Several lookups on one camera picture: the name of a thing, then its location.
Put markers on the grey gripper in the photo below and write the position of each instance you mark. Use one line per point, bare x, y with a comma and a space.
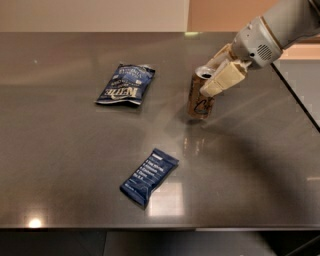
254, 41

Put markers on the orange soda can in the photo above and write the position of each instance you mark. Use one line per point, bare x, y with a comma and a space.
199, 106

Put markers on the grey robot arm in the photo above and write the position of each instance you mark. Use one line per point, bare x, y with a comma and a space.
291, 21

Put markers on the blue rxbar blueberry bar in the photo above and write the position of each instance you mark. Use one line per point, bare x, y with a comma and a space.
148, 176

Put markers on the blue kettle chips bag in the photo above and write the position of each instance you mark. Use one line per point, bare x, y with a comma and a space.
127, 84

